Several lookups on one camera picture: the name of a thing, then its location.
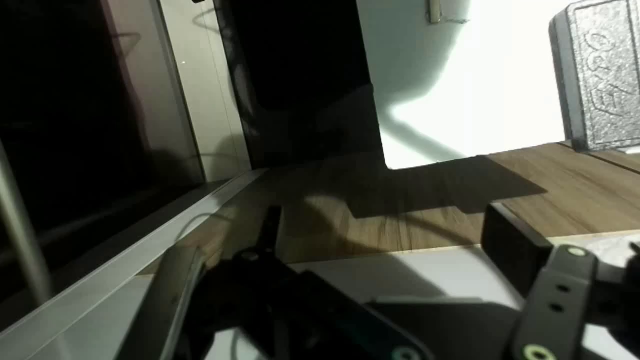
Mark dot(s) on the grey window sill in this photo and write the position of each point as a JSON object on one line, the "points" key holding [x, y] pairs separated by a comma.
{"points": [[100, 280]]}

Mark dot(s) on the large white board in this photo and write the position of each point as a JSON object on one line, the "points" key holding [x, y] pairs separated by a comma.
{"points": [[493, 86]]}

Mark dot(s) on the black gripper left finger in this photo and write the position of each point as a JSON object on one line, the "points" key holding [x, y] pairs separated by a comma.
{"points": [[300, 306]]}

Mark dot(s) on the small beige rectangular tag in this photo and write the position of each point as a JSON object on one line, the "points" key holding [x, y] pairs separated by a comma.
{"points": [[445, 10]]}

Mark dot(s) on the black whiteboard duster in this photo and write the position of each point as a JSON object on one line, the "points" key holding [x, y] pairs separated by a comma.
{"points": [[603, 73]]}

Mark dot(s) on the thin grey metal pole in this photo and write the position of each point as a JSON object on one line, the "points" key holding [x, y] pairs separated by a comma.
{"points": [[22, 232]]}

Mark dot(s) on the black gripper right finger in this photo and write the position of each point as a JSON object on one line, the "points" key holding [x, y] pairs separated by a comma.
{"points": [[556, 301]]}

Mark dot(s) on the small white table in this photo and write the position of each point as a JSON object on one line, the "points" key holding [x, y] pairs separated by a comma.
{"points": [[433, 273]]}

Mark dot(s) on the dark glass window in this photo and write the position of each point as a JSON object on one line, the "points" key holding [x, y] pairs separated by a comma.
{"points": [[60, 101]]}

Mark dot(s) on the beige window frame post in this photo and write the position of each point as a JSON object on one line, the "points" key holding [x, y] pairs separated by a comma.
{"points": [[206, 86]]}

